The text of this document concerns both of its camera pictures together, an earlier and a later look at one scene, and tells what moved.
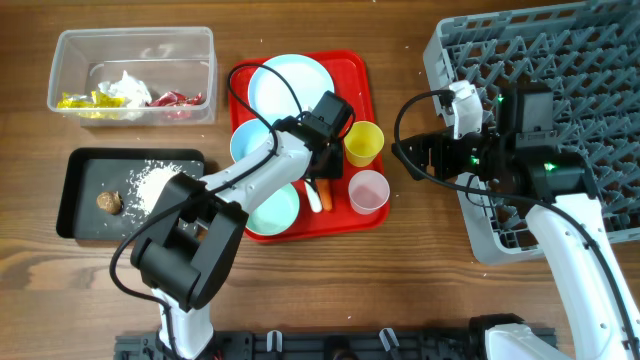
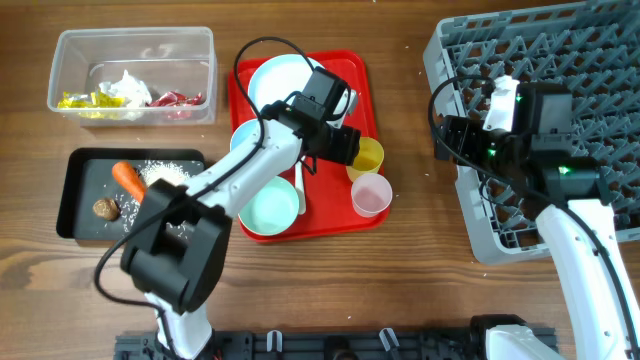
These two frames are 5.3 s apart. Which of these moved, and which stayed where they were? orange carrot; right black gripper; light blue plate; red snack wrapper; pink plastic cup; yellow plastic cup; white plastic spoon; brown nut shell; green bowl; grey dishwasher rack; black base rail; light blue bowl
Moved: brown nut shell; yellow plastic cup; white plastic spoon; right black gripper; orange carrot
Stayed: black base rail; pink plastic cup; light blue plate; green bowl; light blue bowl; red snack wrapper; grey dishwasher rack
